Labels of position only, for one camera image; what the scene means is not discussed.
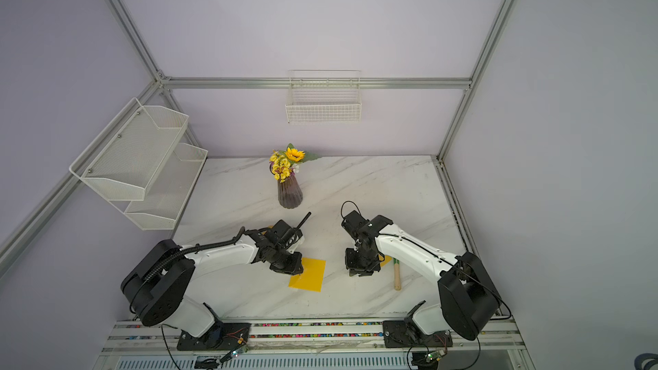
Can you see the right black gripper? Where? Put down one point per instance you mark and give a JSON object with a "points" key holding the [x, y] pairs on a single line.
{"points": [[355, 266]]}

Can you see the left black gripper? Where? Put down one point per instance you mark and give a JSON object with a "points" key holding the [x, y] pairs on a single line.
{"points": [[293, 269]]}

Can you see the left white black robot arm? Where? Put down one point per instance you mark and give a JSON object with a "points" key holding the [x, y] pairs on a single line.
{"points": [[156, 288]]}

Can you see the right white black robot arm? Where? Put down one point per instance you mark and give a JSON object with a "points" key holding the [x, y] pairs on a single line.
{"points": [[468, 297]]}

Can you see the dark ribbed vase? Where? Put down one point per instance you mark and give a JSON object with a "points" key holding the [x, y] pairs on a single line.
{"points": [[290, 195]]}

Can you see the green head wooden hammer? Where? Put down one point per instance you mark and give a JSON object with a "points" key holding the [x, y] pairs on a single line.
{"points": [[397, 283]]}

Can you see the yellow artificial flowers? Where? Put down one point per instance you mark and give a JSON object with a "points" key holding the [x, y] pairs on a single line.
{"points": [[284, 164]]}

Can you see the white mesh lower shelf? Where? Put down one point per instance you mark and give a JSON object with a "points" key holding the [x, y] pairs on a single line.
{"points": [[165, 201]]}

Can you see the white mesh shelf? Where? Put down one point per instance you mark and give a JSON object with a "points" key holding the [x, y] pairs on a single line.
{"points": [[124, 161], [165, 201]]}

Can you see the white mesh upper shelf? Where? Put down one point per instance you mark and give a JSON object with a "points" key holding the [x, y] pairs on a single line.
{"points": [[124, 161]]}

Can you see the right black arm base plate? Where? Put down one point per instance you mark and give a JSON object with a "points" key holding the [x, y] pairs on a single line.
{"points": [[399, 334]]}

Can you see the white wire wall basket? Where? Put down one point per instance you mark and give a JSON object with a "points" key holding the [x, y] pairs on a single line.
{"points": [[324, 96]]}

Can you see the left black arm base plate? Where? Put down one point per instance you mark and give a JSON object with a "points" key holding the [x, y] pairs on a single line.
{"points": [[224, 336]]}

